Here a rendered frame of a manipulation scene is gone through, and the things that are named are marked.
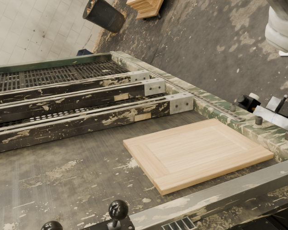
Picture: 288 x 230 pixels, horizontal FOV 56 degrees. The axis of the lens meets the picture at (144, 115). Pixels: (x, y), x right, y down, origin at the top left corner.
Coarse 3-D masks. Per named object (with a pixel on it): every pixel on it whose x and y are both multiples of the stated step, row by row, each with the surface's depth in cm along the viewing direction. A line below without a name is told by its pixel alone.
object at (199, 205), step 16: (256, 176) 74; (272, 176) 73; (208, 192) 68; (224, 192) 68; (240, 192) 68; (256, 192) 71; (160, 208) 64; (176, 208) 64; (192, 208) 64; (208, 208) 65; (224, 208) 68; (144, 224) 60; (160, 224) 60
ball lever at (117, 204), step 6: (114, 204) 49; (120, 204) 49; (126, 204) 50; (108, 210) 49; (114, 210) 48; (120, 210) 48; (126, 210) 49; (114, 216) 48; (120, 216) 48; (126, 216) 50; (114, 222) 55; (108, 228) 57; (114, 228) 57
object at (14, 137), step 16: (176, 96) 124; (192, 96) 124; (96, 112) 112; (112, 112) 110; (128, 112) 113; (144, 112) 117; (160, 112) 120; (176, 112) 124; (0, 128) 100; (16, 128) 101; (32, 128) 100; (48, 128) 102; (64, 128) 105; (80, 128) 107; (96, 128) 110; (0, 144) 97; (16, 144) 99; (32, 144) 102
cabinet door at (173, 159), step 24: (216, 120) 111; (144, 144) 96; (168, 144) 96; (192, 144) 95; (216, 144) 94; (240, 144) 93; (144, 168) 83; (168, 168) 82; (192, 168) 81; (216, 168) 81; (240, 168) 83; (168, 192) 74
